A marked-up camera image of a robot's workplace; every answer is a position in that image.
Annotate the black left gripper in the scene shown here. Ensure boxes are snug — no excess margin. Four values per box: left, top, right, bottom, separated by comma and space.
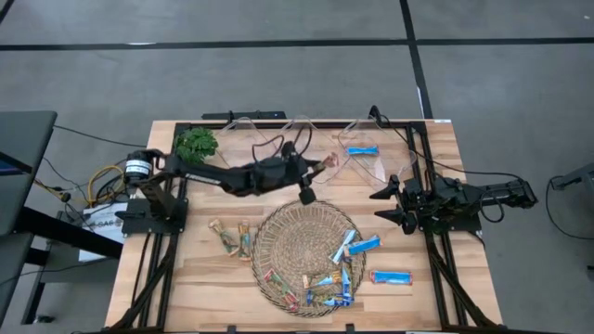
278, 140, 326, 206

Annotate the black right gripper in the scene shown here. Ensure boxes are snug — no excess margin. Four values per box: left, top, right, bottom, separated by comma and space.
369, 173, 426, 236

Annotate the blue red-ended granola bar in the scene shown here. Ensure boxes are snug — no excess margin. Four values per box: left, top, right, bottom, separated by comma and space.
368, 270, 413, 286

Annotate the light blue white granola bar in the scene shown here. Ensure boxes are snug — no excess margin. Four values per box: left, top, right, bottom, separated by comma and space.
329, 228, 358, 265

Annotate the clear plastic bin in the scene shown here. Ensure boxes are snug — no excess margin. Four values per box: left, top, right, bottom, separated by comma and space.
271, 116, 353, 192
337, 116, 419, 191
215, 116, 287, 195

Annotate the black power strip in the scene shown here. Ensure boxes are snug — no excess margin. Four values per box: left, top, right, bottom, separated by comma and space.
201, 109, 288, 121

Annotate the round woven wicker basket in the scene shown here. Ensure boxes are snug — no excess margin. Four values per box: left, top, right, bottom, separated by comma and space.
251, 199, 368, 319

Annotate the green artificial plant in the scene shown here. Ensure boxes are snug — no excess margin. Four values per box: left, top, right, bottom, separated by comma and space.
174, 127, 219, 166

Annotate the grey furniture leg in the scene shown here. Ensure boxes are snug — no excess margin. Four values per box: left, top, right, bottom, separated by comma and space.
550, 162, 594, 191

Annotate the white paper sign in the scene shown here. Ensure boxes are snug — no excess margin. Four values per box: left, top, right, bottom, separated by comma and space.
78, 201, 129, 263

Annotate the black desk crossbar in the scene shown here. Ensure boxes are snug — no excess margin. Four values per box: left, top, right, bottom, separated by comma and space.
13, 206, 124, 326

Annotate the grey desk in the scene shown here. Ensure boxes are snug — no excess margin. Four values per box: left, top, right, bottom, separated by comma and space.
0, 109, 58, 321

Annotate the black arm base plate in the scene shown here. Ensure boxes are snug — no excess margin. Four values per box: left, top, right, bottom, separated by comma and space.
415, 194, 484, 235
121, 198, 189, 236

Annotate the black power cable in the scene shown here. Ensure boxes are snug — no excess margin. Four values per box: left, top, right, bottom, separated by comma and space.
380, 114, 523, 180

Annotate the yellow cable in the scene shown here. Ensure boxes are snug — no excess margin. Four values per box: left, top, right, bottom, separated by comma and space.
87, 165, 126, 205

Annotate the thin black floor cable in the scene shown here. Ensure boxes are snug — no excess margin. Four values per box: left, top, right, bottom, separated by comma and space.
53, 124, 148, 148

